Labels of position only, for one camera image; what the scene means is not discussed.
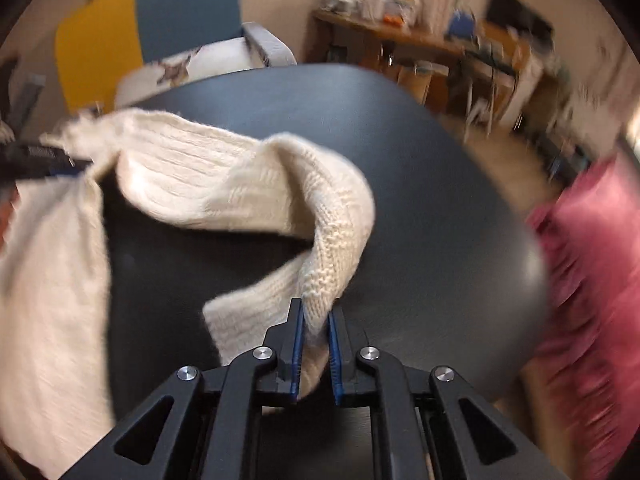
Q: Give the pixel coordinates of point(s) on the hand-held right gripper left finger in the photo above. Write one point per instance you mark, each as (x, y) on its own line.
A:
(297, 350)

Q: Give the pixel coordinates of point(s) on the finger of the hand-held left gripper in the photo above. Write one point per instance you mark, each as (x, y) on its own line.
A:
(40, 160)

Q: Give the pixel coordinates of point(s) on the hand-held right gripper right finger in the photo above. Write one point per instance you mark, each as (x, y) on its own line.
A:
(334, 355)

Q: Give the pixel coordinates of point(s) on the cream knit sweater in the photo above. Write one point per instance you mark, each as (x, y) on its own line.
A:
(190, 180)

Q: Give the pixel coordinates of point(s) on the grey yellow blue sofa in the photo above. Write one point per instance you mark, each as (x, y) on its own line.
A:
(100, 35)

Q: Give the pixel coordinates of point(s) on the white deer print pillow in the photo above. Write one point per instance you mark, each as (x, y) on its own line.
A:
(210, 65)

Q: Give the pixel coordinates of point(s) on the pink ruffled bedspread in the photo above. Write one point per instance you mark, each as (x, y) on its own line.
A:
(590, 285)

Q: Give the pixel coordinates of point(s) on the wooden side table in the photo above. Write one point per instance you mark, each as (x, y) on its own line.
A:
(375, 30)

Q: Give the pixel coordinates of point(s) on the blue chair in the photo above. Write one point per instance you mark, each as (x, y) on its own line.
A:
(460, 25)

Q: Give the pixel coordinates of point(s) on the black television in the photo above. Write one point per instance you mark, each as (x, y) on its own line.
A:
(520, 10)

